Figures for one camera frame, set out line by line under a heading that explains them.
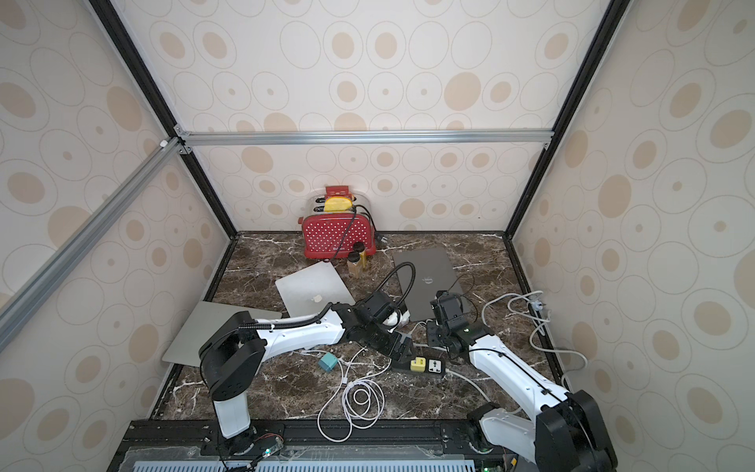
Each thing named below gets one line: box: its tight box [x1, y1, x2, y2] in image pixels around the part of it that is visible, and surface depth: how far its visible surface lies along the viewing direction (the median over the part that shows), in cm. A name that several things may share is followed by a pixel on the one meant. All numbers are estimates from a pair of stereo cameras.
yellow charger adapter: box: [409, 355, 426, 373], surface depth 81 cm
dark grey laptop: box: [392, 245, 465, 322], surface depth 111 cm
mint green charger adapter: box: [318, 352, 339, 372], surface depth 86 cm
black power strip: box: [391, 354, 446, 375], surface depth 83 cm
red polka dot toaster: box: [297, 184, 377, 259], surface depth 105 cm
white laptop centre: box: [275, 260, 356, 319], surface depth 103 cm
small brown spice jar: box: [347, 250, 363, 279], surface depth 103 cm
